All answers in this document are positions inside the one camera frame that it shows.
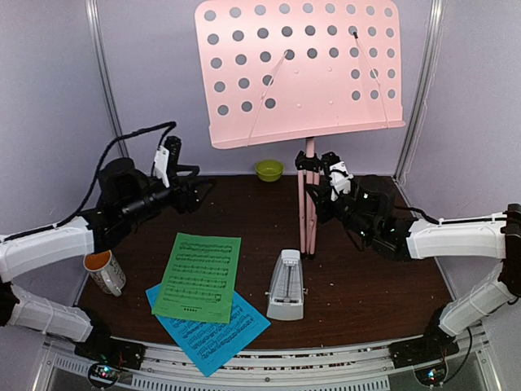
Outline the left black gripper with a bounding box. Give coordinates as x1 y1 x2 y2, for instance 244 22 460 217
119 163 217 225

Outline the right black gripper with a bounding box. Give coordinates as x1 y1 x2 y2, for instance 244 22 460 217
307 179 376 241

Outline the green sheet music paper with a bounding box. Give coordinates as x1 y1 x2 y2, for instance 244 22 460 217
151 233 241 324

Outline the pink folding music stand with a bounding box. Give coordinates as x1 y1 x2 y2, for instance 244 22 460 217
194 0 408 261

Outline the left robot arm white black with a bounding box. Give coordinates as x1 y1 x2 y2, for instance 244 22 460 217
1 158 215 362

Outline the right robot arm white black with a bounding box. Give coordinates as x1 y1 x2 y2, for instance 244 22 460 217
296 152 520 360

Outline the yellow-green plastic bowl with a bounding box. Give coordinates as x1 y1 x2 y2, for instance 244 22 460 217
255 160 284 182

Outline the white patterned mug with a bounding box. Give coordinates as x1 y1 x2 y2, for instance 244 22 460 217
83 251 126 297

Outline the white metronome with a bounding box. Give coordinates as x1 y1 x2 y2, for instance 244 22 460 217
266 249 304 322

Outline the blue sheet music paper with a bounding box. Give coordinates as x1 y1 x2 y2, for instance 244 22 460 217
156 293 271 377

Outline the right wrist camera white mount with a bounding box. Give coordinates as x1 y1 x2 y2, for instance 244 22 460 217
323 160 354 201

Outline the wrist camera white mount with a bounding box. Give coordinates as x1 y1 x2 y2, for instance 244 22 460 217
323 160 354 201
151 136 182 188

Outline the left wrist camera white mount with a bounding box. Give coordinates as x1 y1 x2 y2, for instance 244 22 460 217
151 136 182 188

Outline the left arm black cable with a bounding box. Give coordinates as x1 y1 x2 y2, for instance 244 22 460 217
0 121 178 241

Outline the right aluminium corner post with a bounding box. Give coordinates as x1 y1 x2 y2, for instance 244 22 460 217
394 0 445 187

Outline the aluminium corner post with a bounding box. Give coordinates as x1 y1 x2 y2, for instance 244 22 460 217
85 0 122 137
394 0 445 187

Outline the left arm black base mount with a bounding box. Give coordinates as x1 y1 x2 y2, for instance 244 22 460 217
73 310 146 370

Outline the front aluminium rail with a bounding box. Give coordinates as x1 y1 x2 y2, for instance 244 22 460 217
29 327 507 390

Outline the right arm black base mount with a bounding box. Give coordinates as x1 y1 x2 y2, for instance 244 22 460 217
388 307 459 368

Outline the left aluminium corner post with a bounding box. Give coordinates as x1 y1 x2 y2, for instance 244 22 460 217
85 0 122 137

